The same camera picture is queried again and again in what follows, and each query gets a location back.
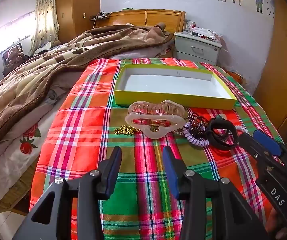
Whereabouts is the orange box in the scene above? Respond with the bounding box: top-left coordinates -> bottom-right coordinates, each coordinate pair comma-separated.
227,70 -> 246,85

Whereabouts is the window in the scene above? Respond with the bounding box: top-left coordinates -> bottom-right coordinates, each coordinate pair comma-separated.
0,10 -> 36,62

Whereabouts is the white nightstand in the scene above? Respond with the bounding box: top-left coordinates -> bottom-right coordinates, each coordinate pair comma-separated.
173,32 -> 221,65

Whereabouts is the brown patterned blanket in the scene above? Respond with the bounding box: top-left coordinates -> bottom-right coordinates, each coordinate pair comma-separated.
0,22 -> 175,153

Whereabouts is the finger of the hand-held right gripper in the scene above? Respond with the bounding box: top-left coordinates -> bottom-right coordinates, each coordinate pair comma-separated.
238,132 -> 267,165
253,129 -> 287,157

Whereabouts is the tall wooden cabinet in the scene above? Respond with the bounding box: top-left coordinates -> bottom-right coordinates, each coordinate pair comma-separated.
55,0 -> 101,43

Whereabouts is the power strip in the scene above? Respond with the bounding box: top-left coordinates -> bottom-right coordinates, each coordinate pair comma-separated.
90,11 -> 111,20

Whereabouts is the floral bed sheet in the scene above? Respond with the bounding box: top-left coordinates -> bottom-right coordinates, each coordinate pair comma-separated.
0,97 -> 66,213

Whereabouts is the pale pink quilt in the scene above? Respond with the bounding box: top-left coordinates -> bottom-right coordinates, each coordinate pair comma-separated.
111,44 -> 176,61

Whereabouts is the pink transparent hair claw clip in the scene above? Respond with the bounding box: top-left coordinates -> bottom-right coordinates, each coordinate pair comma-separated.
125,99 -> 186,139

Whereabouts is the large wooden wardrobe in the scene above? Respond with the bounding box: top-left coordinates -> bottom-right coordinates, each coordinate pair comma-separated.
253,0 -> 287,145

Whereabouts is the wooden headboard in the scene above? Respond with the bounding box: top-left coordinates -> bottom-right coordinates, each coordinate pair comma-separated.
93,9 -> 186,34

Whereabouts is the person's right hand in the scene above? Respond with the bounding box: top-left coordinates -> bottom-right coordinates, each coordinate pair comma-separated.
265,206 -> 287,234

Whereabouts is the yellow-green cardboard box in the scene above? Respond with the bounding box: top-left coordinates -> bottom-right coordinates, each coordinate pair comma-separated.
113,64 -> 237,110

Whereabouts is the dark red bead bracelet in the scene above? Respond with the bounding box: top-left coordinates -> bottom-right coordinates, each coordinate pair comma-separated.
175,112 -> 210,135

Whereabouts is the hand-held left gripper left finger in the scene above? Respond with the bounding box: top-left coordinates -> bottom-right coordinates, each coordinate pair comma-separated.
12,146 -> 122,240

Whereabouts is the brown teddy bear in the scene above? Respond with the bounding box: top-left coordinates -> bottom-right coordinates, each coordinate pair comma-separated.
2,42 -> 26,69

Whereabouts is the dotted curtain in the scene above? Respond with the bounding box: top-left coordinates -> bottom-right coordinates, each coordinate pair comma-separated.
28,0 -> 60,55

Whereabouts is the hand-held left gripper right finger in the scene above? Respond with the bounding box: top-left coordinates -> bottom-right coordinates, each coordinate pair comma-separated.
162,145 -> 267,240

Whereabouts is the purple spiral hair tie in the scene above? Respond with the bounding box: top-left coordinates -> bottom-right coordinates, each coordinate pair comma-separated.
183,122 -> 209,147

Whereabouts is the black wristband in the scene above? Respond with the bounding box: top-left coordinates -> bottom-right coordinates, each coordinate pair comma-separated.
207,115 -> 239,152

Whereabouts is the gold bead bracelet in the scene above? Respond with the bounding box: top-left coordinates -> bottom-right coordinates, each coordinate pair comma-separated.
113,126 -> 141,135

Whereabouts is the red green plaid cloth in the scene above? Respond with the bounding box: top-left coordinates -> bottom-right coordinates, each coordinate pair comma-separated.
30,58 -> 284,240

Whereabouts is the pile of small nightstand clutter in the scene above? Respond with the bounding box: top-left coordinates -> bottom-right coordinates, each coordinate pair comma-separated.
183,20 -> 224,42

